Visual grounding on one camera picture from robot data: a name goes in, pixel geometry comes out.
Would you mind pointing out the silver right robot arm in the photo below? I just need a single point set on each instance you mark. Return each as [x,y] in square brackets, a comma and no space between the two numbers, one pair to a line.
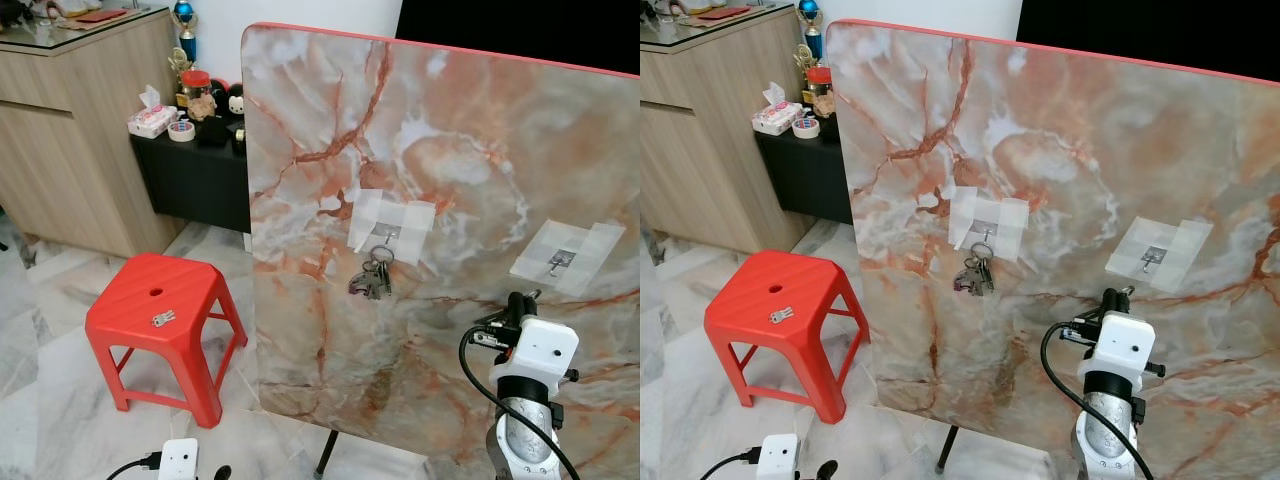
[525,440]
[1108,435]

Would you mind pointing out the metal hook with clear tape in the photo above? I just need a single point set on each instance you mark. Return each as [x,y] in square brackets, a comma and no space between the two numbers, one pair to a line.
[1158,252]
[405,215]
[1005,212]
[565,255]

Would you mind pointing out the small silver keys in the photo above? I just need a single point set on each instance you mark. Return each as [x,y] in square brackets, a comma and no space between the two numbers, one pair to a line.
[163,319]
[781,315]

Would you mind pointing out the marble pattern red-edged table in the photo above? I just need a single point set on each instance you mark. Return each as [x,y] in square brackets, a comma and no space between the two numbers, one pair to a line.
[1080,130]
[450,150]

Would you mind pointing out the red plastic stool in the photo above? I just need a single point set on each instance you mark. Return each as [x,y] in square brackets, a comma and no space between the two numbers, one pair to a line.
[160,290]
[785,285]

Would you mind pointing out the light wooden cabinet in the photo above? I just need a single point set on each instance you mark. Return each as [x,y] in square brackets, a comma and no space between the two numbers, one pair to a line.
[70,150]
[700,150]

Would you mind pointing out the black television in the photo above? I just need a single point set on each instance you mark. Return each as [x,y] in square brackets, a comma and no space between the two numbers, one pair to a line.
[1150,30]
[520,30]

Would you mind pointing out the black low console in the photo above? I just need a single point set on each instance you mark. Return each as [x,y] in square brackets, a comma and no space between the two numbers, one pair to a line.
[800,180]
[195,185]

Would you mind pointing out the white pink tissue box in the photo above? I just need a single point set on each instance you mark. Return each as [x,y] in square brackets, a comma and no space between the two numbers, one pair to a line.
[777,117]
[152,120]

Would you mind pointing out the white tape roll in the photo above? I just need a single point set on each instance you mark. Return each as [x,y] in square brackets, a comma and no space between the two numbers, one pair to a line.
[806,128]
[181,131]

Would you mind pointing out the black box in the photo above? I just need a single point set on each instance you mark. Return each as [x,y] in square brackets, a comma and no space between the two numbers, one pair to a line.
[214,133]

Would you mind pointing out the flat red envelope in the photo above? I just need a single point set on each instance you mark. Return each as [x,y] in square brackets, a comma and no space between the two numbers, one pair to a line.
[722,12]
[100,15]

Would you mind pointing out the small beige bear figurine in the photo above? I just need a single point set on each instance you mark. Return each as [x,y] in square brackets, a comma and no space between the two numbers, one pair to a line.
[203,108]
[823,104]

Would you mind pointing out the black-haired doll figurine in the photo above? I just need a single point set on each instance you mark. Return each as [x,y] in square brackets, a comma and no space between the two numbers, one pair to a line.
[235,100]

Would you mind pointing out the clear jar with red lid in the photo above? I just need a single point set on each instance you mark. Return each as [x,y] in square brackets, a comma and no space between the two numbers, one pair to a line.
[818,76]
[196,80]

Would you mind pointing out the gold trophy with blue ball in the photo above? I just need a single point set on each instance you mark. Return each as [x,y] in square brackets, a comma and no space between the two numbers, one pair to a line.
[810,32]
[184,35]

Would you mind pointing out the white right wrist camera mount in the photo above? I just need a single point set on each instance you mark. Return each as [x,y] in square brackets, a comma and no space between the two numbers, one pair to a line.
[540,350]
[1122,345]

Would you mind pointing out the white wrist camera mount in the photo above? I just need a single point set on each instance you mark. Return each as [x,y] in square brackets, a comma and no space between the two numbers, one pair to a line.
[778,460]
[540,350]
[1122,345]
[178,462]

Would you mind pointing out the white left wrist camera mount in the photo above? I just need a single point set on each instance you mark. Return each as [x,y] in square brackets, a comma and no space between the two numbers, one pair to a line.
[778,460]
[178,462]

